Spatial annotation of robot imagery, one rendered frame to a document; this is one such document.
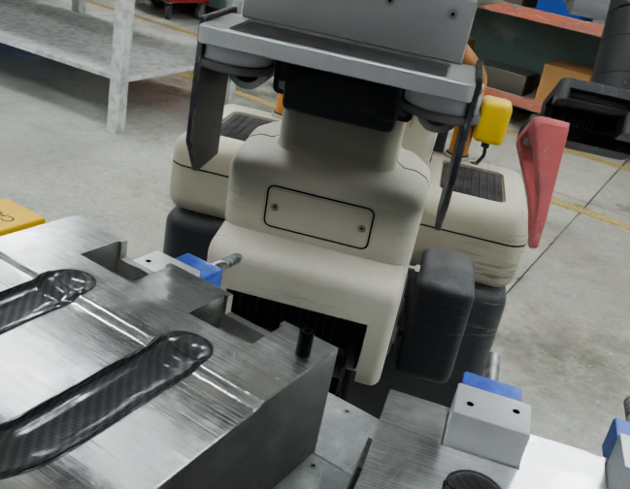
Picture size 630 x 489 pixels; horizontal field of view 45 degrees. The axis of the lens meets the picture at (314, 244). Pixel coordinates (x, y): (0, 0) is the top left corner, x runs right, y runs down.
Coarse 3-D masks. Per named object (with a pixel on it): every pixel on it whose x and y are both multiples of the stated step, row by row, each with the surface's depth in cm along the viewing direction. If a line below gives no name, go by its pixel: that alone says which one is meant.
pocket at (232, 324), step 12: (216, 300) 55; (228, 300) 55; (192, 312) 53; (204, 312) 54; (216, 312) 55; (228, 312) 56; (216, 324) 56; (228, 324) 56; (240, 324) 55; (252, 324) 55; (240, 336) 56; (252, 336) 55; (264, 336) 54
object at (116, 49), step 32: (0, 0) 452; (32, 0) 470; (128, 0) 329; (0, 32) 380; (32, 32) 393; (64, 32) 406; (96, 32) 421; (128, 32) 336; (96, 64) 358; (128, 64) 344; (160, 64) 381; (192, 64) 393
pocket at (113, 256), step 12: (84, 252) 57; (96, 252) 58; (108, 252) 60; (120, 252) 60; (108, 264) 60; (120, 264) 61; (132, 264) 60; (120, 276) 61; (132, 276) 60; (144, 276) 60
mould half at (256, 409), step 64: (0, 256) 55; (64, 256) 56; (64, 320) 49; (128, 320) 50; (192, 320) 51; (0, 384) 43; (64, 384) 44; (192, 384) 46; (256, 384) 46; (320, 384) 51; (128, 448) 40; (192, 448) 41; (256, 448) 46
